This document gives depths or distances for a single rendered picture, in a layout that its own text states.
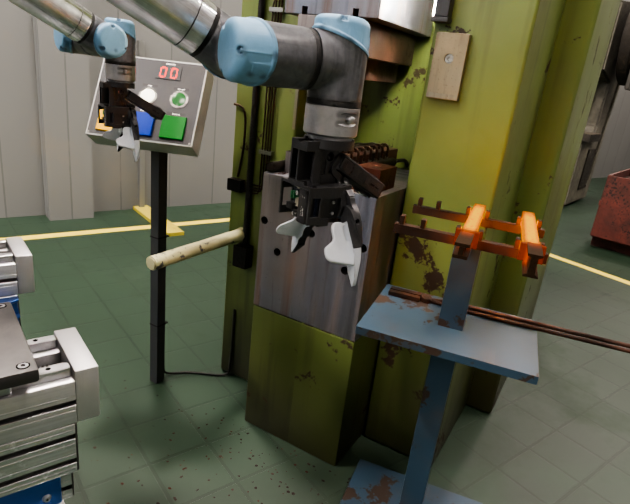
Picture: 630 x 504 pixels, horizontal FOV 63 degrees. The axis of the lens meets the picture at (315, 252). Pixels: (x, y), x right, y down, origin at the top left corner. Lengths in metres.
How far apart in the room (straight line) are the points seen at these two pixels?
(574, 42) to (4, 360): 1.74
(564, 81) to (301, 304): 1.11
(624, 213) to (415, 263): 3.69
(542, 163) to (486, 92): 0.50
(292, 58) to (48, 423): 0.61
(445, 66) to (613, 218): 3.82
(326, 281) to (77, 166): 2.85
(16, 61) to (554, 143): 3.35
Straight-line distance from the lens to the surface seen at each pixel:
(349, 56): 0.69
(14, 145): 4.16
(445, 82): 1.52
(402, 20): 1.62
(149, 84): 1.77
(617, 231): 5.20
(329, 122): 0.69
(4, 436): 0.87
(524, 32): 1.50
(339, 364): 1.62
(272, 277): 1.65
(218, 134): 4.61
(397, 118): 1.95
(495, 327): 1.35
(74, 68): 4.02
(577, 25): 1.93
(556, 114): 1.92
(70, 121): 4.04
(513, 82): 1.50
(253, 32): 0.64
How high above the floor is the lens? 1.22
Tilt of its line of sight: 19 degrees down
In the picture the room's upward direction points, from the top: 7 degrees clockwise
